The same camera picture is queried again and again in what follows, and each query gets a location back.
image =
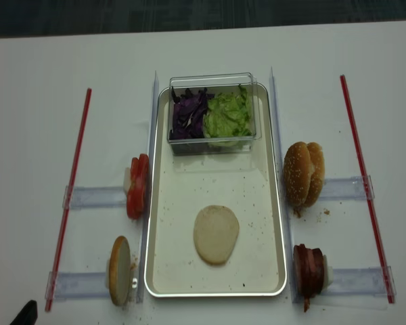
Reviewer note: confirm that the sesame bun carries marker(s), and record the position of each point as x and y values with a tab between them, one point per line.
297	172
318	176

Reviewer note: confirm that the meat patty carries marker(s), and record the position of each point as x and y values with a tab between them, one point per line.
305	269
317	271

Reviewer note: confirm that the rear meat patty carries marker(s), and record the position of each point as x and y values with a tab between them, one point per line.
317	271

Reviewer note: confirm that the tomato slice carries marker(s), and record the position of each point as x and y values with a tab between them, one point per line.
139	168
136	198

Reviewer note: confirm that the red strip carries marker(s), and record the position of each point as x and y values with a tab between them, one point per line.
390	291
58	251

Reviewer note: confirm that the long clear divider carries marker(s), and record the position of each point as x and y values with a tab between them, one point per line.
146	216
279	158

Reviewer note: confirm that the right upper clear rail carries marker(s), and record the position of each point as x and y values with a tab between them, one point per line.
350	188

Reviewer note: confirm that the left long clear divider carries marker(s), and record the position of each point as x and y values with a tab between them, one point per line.
146	216

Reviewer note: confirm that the clear plastic salad box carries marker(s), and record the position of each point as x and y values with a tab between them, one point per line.
215	84

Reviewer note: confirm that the right long clear divider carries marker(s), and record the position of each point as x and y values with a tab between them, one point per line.
279	158

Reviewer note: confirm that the rear tomato slice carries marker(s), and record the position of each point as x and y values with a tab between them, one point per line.
139	168

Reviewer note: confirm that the purple cabbage shreds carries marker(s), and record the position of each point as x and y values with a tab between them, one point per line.
189	110

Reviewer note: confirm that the cream metal tray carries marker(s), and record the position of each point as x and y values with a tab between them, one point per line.
247	184

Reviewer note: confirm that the left red strip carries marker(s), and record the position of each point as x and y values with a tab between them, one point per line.
58	251

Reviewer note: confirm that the brown bun bottom half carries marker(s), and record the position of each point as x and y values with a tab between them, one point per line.
119	271

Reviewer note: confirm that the right lower clear rail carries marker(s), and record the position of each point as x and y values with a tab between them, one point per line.
373	281

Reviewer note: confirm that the front meat patty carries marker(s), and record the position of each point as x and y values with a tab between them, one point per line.
305	269

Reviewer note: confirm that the clear rail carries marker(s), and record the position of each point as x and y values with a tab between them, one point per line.
78	197
68	285
373	281
350	188

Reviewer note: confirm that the green lettuce leaves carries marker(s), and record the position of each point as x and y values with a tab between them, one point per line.
228	115

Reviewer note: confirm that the pale bun bottom slice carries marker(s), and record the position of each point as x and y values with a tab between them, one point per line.
216	230

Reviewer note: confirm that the white patty stand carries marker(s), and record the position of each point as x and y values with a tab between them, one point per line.
328	274

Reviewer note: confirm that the front sesame bun top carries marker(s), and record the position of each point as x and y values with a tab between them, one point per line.
297	172

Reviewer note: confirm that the white tomato stand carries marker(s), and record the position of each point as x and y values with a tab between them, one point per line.
127	180

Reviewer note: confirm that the right red strip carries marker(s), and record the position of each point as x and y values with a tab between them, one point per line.
390	291

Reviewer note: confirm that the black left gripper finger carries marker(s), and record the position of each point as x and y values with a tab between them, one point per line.
28	314

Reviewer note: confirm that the rear sesame bun top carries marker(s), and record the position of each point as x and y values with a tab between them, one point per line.
318	176

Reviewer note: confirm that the left lower clear rail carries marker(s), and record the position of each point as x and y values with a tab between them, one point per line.
68	285

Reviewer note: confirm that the front tomato slice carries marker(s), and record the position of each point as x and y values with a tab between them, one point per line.
136	198

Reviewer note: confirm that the left upper clear rail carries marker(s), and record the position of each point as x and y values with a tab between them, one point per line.
78	197

